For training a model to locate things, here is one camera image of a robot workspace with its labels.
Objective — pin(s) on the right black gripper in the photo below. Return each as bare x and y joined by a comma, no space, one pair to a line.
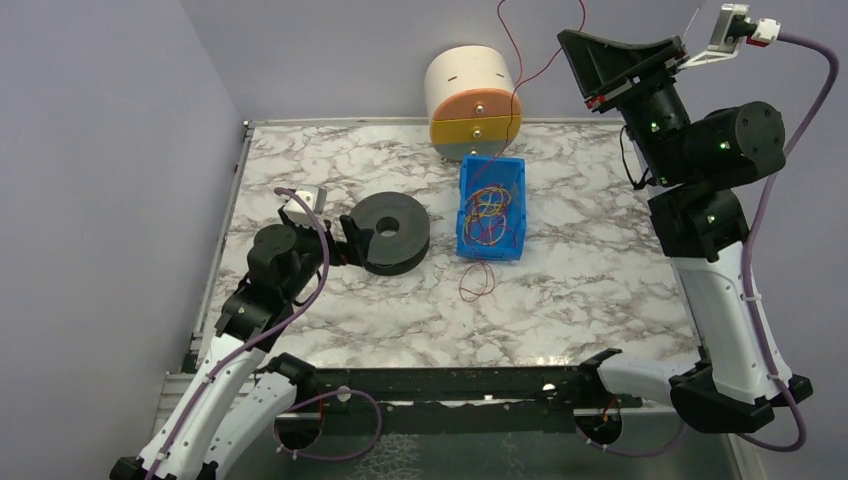
636,80

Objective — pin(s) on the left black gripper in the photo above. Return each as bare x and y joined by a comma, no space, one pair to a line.
328,240

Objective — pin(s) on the black cable spool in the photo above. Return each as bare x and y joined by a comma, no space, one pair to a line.
400,232

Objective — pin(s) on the blue plastic bin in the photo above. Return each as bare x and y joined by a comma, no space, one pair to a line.
491,220

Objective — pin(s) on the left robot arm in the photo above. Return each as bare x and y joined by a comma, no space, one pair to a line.
209,429

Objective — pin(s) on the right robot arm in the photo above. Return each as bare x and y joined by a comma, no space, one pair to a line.
740,377

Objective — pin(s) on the round cream drawer cabinet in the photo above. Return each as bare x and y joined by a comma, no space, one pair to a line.
471,104

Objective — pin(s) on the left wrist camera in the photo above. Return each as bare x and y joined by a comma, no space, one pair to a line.
311,201

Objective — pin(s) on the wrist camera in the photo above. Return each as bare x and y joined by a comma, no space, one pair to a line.
733,28
311,201

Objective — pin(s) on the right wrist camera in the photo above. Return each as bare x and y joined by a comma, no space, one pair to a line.
733,28

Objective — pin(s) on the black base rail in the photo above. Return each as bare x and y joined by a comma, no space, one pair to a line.
449,400

